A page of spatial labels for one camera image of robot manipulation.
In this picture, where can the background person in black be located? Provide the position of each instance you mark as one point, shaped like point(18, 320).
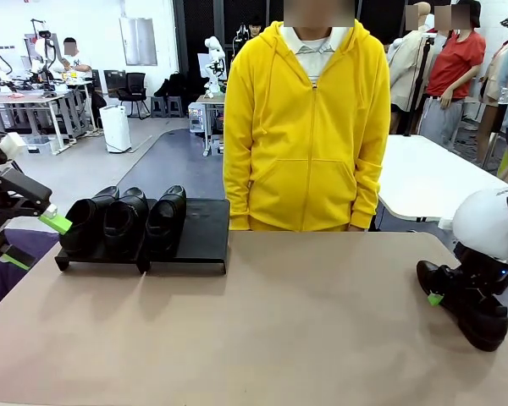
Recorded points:
point(255, 27)

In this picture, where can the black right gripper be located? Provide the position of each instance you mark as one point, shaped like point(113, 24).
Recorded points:
point(478, 270)

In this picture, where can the black office chair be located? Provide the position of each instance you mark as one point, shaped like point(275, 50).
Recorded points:
point(134, 84)

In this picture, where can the computer tower with lights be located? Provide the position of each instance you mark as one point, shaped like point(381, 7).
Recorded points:
point(196, 118)

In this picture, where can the clear plastic storage box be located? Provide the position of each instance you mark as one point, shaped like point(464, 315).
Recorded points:
point(38, 146)

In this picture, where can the white air purifier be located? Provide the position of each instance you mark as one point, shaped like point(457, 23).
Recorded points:
point(115, 131)

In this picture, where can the white red background robot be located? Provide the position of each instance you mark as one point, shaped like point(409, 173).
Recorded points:
point(40, 46)

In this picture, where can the person's left forearm yellow sleeve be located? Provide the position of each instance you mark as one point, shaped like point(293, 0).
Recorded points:
point(367, 186)

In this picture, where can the black leather shoe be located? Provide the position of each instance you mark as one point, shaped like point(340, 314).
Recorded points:
point(165, 224)
point(125, 224)
point(482, 325)
point(82, 224)

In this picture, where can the white wall panel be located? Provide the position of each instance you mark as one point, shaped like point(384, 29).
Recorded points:
point(138, 42)

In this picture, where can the grey plastic stool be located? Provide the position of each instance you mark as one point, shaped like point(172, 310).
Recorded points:
point(174, 105)
point(158, 105)

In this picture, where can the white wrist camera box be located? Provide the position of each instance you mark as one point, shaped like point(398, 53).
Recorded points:
point(12, 144)

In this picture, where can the black metal shoe stand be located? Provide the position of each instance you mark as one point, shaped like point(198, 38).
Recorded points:
point(89, 261)
point(203, 237)

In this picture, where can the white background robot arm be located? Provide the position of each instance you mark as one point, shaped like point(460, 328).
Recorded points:
point(0, 63)
point(213, 63)

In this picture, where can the white background desk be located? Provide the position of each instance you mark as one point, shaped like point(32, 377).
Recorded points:
point(25, 98)

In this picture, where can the mannequin in beige coat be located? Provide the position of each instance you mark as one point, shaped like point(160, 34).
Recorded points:
point(408, 76)

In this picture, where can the small background workbench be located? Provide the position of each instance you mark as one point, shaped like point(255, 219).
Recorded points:
point(207, 99)

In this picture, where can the person in yellow hoodie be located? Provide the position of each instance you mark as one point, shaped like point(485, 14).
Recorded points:
point(300, 127)

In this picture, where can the black tripod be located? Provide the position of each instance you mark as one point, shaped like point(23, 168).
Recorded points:
point(421, 76)

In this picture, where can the mannequin in red t-shirt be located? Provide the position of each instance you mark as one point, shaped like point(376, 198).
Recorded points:
point(455, 63)

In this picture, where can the mannequin with bucket hat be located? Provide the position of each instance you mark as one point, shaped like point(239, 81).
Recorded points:
point(497, 72)

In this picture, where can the seated person white t-shirt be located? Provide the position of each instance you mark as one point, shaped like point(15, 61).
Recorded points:
point(77, 61)

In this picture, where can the white table with metal legs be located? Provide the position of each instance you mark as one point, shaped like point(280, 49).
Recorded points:
point(419, 182)

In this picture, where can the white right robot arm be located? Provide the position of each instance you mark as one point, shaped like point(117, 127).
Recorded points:
point(482, 224)

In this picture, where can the black bag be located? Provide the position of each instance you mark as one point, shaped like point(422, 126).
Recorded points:
point(171, 86)

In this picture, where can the person's right forearm yellow sleeve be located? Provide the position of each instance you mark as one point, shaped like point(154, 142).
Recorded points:
point(237, 186)

